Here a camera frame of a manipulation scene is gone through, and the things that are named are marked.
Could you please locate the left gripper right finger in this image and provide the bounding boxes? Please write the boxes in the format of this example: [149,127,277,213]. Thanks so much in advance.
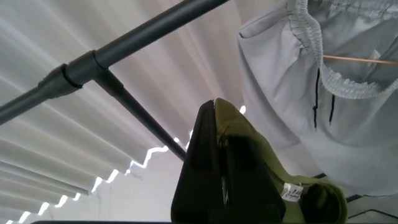
[222,136,287,220]

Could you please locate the pale grey shorts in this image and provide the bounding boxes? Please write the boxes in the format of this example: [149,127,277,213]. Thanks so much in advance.
[238,0,398,197]

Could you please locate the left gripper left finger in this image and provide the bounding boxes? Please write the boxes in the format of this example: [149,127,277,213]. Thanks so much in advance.
[170,100,225,222]

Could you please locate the olive green garment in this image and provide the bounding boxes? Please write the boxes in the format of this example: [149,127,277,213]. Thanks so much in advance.
[214,98,348,223]

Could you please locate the pink clothes hanger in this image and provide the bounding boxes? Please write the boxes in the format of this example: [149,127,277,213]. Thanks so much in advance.
[323,54,398,66]

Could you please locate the black clothes rack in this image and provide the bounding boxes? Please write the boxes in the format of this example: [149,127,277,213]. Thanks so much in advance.
[0,0,231,162]

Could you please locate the white curtain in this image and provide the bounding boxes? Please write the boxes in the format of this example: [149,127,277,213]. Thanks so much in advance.
[0,0,280,223]

